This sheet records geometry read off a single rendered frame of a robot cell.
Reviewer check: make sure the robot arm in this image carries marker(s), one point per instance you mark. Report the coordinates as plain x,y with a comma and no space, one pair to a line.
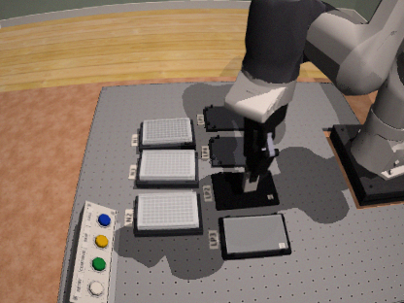
356,57

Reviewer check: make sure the white button panel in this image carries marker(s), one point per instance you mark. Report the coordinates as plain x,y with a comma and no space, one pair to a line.
90,278

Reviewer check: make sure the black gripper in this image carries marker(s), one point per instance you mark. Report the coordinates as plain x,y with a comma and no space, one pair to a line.
263,152

